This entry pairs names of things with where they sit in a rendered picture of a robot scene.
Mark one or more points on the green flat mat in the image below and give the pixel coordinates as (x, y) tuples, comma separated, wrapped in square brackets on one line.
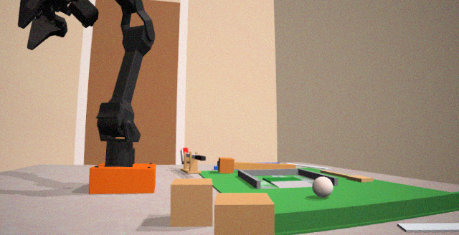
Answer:
[(345, 193)]

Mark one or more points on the white golf ball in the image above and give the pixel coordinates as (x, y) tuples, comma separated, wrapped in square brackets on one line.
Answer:
[(322, 187)]

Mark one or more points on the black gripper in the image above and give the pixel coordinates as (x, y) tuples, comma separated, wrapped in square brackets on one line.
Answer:
[(46, 23)]

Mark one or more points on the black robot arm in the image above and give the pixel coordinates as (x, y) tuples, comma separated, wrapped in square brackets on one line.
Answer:
[(115, 118)]

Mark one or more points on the red putter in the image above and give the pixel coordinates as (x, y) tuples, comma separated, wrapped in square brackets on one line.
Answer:
[(197, 157)]

